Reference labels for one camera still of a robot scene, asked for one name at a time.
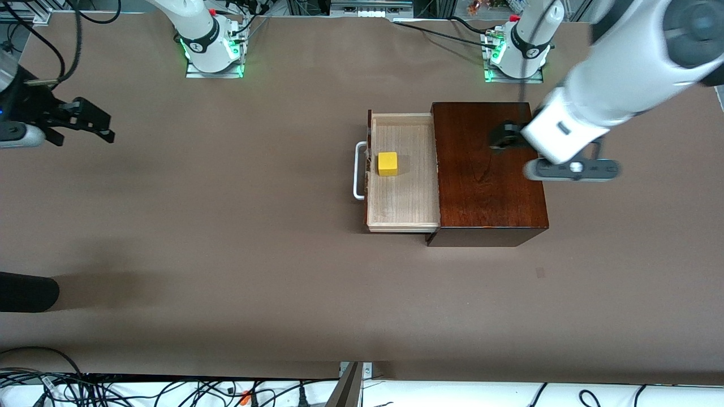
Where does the wooden drawer with white handle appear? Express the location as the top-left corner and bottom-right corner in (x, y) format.
(354, 110), (442, 233)

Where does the dark brown wooden cabinet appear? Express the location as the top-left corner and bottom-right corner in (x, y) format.
(425, 102), (549, 248)

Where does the black ribbed cylinder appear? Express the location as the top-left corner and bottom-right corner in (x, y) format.
(0, 271), (61, 313)

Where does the white power strip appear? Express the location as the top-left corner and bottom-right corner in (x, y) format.
(331, 0), (413, 19)

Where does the dark diagonal strut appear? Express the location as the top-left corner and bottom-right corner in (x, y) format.
(325, 362), (363, 407)

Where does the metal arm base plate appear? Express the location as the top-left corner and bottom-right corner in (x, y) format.
(186, 57), (245, 79)
(484, 65), (545, 84)

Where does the aluminium frame profile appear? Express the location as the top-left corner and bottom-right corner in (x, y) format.
(0, 0), (54, 24)

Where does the long black cable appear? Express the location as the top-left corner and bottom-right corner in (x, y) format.
(393, 21), (498, 47)

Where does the small aluminium bracket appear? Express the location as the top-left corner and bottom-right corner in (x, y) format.
(339, 362), (373, 391)

